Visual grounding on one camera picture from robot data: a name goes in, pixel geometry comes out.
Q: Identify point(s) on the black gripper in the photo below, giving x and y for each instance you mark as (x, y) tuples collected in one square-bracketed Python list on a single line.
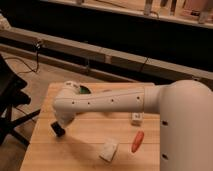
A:
[(59, 131)]

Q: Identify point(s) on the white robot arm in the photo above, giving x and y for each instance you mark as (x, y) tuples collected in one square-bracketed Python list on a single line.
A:
[(185, 108)]

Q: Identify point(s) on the wooden table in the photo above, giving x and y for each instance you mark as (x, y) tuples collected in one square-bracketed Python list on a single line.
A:
[(79, 148)]

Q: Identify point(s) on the green round object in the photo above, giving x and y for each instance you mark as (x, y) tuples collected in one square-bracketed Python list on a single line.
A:
[(84, 90)]

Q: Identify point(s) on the white rectangular sponge block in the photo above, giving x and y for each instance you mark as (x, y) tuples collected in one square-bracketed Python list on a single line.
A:
[(108, 150)]

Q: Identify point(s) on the black office chair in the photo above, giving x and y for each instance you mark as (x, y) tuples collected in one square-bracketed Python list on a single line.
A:
[(11, 96)]

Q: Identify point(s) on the orange toy carrot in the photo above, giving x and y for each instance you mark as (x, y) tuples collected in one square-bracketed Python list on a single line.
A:
[(137, 141)]

